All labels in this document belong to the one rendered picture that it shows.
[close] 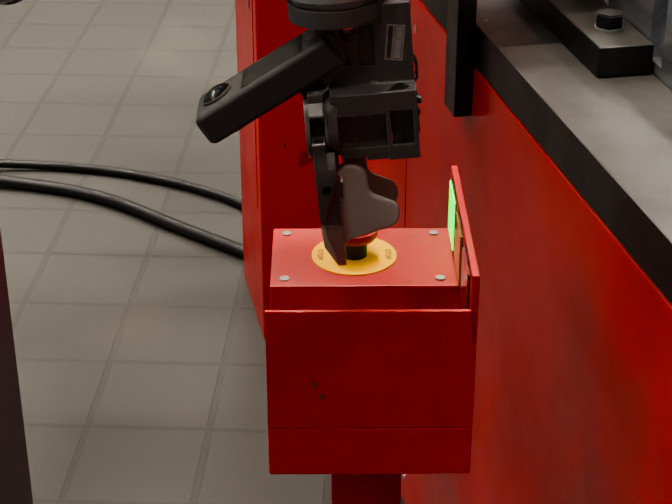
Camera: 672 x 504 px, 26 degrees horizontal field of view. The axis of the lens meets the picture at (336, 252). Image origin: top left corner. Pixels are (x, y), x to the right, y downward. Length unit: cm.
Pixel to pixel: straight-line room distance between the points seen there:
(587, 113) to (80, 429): 134
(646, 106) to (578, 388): 25
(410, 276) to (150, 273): 170
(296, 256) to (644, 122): 32
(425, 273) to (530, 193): 20
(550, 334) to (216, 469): 105
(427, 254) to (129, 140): 228
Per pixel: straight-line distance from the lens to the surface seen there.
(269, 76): 103
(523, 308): 142
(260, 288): 260
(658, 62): 139
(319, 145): 103
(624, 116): 129
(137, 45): 409
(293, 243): 125
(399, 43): 103
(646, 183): 116
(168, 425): 241
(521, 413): 147
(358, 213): 108
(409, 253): 124
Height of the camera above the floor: 135
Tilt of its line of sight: 28 degrees down
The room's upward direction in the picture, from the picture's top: straight up
